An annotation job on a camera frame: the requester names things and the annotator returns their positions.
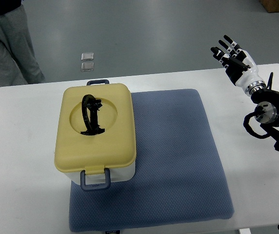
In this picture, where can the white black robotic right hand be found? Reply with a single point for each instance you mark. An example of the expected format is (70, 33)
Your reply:
(239, 66)

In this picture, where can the yellow storage box lid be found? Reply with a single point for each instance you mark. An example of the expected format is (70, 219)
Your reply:
(96, 131)

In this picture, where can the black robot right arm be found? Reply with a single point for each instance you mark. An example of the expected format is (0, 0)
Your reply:
(266, 112)

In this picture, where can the white storage box base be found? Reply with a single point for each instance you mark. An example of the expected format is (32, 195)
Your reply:
(116, 175)

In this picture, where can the blue quilted mat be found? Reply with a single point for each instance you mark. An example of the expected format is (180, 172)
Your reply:
(179, 177)

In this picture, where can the lower metal floor plate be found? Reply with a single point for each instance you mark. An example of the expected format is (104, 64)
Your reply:
(87, 66)

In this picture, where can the metal floor plate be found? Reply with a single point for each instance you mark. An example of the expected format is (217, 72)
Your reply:
(87, 66)
(87, 56)

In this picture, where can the upper metal floor plate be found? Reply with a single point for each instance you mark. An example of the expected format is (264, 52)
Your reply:
(87, 56)

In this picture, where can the person in grey trousers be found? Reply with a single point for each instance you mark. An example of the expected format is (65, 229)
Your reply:
(18, 65)

